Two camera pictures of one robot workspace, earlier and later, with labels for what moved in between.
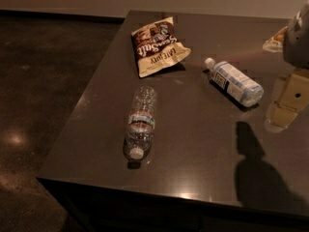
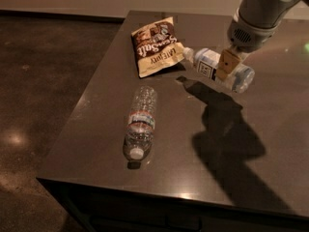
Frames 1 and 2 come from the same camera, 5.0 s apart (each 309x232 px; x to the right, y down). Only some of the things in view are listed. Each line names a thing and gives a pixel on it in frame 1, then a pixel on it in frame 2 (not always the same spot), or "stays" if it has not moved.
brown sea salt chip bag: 157,47 stays
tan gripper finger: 290,97 → 227,63
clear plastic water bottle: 140,126 stays
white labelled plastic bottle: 235,84 → 240,79
